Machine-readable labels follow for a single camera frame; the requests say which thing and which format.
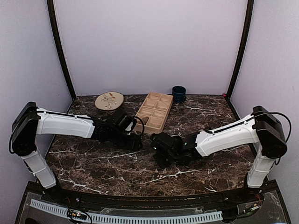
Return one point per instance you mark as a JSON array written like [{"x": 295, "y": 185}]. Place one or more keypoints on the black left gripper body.
[{"x": 119, "y": 141}]

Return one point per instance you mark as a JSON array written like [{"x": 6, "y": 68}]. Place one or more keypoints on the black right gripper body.
[{"x": 164, "y": 164}]

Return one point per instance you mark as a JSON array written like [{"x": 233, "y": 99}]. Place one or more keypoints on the tan beige sock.
[{"x": 145, "y": 120}]

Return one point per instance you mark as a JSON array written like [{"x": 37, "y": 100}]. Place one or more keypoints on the wooden compartment tray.
[{"x": 156, "y": 106}]

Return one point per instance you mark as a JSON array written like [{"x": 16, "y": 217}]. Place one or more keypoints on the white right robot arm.
[{"x": 261, "y": 126}]

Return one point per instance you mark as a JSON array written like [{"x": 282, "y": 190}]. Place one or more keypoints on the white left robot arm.
[{"x": 32, "y": 121}]

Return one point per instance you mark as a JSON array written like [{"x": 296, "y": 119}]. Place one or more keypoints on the cream floral plate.
[{"x": 109, "y": 101}]

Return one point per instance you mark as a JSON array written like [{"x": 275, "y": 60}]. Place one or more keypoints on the dark blue mug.
[{"x": 178, "y": 93}]

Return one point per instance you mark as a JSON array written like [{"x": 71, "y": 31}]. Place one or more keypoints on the white slotted cable duct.
[{"x": 121, "y": 216}]

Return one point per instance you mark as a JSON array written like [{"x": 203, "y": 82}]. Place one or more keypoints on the black left frame post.
[{"x": 59, "y": 48}]

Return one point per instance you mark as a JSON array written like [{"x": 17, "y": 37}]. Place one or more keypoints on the black frame post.
[
  {"x": 242, "y": 47},
  {"x": 59, "y": 48}
]

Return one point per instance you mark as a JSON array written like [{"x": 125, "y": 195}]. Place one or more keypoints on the black right frame post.
[{"x": 242, "y": 47}]

